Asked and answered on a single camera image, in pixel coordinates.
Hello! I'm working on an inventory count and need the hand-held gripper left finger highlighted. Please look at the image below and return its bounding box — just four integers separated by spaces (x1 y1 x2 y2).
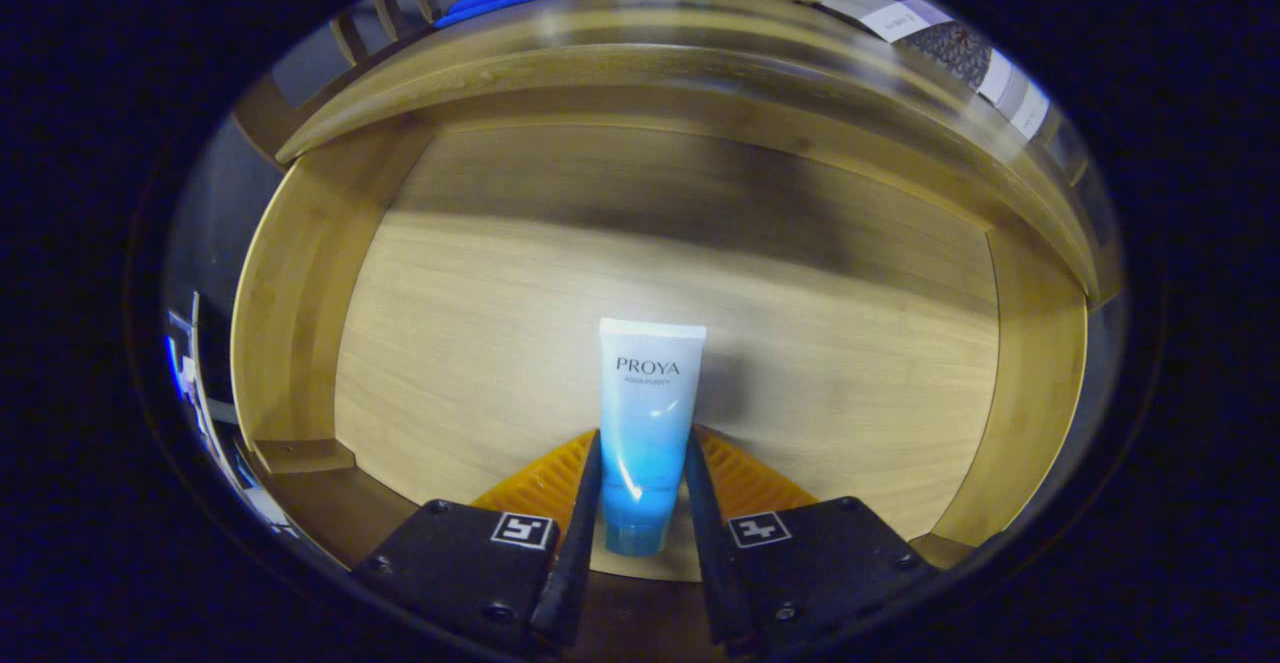
350 428 604 656

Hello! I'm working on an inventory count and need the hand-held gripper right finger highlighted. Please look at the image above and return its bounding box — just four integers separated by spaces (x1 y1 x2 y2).
684 427 941 656

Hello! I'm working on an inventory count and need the blue white cosmetic tube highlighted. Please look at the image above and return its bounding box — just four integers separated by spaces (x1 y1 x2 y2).
598 317 708 557

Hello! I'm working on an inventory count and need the brown wooden drawer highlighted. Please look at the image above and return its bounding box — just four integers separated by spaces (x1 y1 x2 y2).
230 113 1091 584

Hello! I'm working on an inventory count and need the white book with black text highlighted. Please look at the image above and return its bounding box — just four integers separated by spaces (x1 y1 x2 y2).
1005 78 1051 141

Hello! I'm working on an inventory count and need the plain white book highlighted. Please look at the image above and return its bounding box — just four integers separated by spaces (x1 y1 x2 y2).
975 48 1019 109

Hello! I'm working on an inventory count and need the dark patterned book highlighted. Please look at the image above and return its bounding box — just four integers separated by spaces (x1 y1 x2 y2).
900 21 996 94

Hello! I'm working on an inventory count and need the purple white leaning book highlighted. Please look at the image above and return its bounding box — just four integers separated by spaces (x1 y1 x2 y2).
818 0 956 44

